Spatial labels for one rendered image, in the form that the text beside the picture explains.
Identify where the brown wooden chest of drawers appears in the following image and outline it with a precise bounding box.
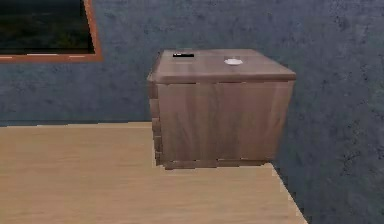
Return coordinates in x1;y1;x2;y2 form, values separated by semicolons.
146;48;297;171

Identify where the window with orange frame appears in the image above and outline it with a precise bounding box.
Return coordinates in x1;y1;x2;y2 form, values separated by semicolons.
0;0;104;64

